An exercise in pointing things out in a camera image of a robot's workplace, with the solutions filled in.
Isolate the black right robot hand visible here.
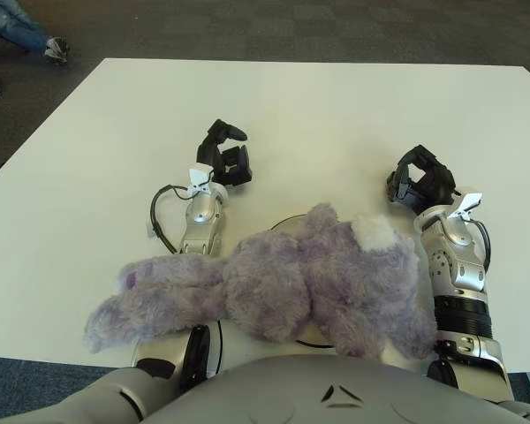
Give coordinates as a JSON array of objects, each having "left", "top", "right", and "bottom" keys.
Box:
[{"left": 383, "top": 144, "right": 458, "bottom": 217}]

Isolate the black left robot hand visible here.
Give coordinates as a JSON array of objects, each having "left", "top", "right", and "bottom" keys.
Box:
[{"left": 195, "top": 117, "right": 254, "bottom": 187}]

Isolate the purple plush bunny doll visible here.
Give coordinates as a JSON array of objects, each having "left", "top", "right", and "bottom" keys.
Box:
[{"left": 83, "top": 201, "right": 438, "bottom": 360}]

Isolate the white plate with black rim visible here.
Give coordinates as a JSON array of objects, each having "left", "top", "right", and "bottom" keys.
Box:
[{"left": 271, "top": 213, "right": 337, "bottom": 350}]

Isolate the grey sneaker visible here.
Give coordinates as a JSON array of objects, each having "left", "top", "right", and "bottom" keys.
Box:
[{"left": 42, "top": 37, "right": 71, "bottom": 64}]

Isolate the person's leg in jeans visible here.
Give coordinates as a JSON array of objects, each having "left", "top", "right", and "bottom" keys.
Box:
[{"left": 0, "top": 0, "right": 52, "bottom": 52}]

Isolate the grey robot torso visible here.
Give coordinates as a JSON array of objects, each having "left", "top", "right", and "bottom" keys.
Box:
[{"left": 0, "top": 352, "right": 530, "bottom": 424}]

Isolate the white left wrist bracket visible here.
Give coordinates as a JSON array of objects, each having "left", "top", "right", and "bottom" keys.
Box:
[{"left": 186, "top": 163, "right": 216, "bottom": 198}]

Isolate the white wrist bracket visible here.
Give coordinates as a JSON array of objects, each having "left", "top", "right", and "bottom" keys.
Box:
[
  {"left": 186, "top": 163, "right": 216, "bottom": 198},
  {"left": 450, "top": 187, "right": 485, "bottom": 222}
]

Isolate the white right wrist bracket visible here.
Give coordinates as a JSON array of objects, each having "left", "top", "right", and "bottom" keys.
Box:
[{"left": 450, "top": 187, "right": 485, "bottom": 222}]

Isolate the black right forearm cable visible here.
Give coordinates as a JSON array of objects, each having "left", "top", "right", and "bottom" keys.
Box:
[{"left": 472, "top": 218, "right": 491, "bottom": 270}]

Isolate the black forearm cable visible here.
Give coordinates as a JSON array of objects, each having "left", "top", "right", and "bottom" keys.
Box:
[
  {"left": 149, "top": 183, "right": 191, "bottom": 255},
  {"left": 472, "top": 218, "right": 491, "bottom": 270}
]

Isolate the black left forearm cable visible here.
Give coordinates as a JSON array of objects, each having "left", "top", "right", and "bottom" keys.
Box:
[{"left": 149, "top": 183, "right": 191, "bottom": 255}]

